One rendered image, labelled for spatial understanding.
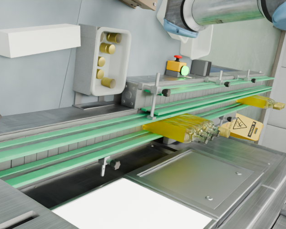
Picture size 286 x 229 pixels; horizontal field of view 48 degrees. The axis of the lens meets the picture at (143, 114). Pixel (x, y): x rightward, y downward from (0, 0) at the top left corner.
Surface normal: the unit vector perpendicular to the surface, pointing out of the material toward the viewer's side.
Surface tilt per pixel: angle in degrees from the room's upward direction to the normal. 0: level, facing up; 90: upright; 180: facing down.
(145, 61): 0
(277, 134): 90
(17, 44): 0
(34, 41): 0
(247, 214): 90
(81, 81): 90
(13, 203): 90
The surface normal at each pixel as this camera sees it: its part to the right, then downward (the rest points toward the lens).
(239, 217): 0.14, -0.96
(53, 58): 0.81, 0.26
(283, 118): -0.57, 0.12
